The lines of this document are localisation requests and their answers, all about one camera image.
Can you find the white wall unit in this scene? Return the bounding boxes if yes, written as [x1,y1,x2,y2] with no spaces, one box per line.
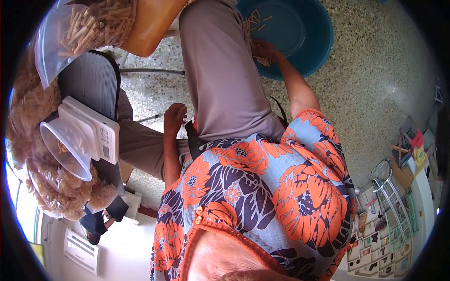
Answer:
[63,228,101,277]

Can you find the black ribbed chair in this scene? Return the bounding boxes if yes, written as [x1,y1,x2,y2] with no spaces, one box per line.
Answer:
[57,49,126,197]

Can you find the full goods shelf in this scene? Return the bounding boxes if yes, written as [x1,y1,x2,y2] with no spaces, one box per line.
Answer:
[346,175,420,280]

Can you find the person's legs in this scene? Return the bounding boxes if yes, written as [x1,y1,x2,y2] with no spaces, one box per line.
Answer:
[116,0,287,180]

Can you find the white kitchen scale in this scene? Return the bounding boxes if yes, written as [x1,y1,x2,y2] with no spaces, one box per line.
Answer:
[57,96,121,165]

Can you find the clear bag of snack sticks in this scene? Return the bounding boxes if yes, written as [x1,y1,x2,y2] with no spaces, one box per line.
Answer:
[34,0,138,90]

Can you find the orange plastic chair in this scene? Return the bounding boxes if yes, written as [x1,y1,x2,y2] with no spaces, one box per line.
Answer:
[119,0,189,76]

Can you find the person's right hand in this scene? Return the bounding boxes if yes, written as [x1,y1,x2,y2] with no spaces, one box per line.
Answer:
[250,39,282,68]

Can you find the pile of bagged snacks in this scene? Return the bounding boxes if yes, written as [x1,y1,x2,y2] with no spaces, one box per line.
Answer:
[5,46,118,221]

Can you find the clear plastic funnel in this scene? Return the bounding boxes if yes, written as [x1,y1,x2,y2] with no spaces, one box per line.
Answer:
[39,117,94,182]

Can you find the person's right fingers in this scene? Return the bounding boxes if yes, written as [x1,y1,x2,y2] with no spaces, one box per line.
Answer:
[250,40,272,67]

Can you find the blue plastic basin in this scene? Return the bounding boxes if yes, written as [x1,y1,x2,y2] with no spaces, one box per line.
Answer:
[236,0,334,81]

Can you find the person's body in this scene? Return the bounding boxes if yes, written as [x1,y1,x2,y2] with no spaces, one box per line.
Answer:
[150,109,358,281]

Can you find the person's left hand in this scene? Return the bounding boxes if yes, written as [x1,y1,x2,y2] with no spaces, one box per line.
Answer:
[163,103,188,140]

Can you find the person's left fingers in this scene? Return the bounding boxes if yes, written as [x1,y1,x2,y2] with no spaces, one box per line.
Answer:
[168,103,188,122]

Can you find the loose snack sticks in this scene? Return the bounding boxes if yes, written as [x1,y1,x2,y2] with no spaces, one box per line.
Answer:
[244,8,273,40]

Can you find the cardboard box of tools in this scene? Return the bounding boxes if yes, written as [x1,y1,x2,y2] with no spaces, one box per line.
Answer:
[388,128,432,190]

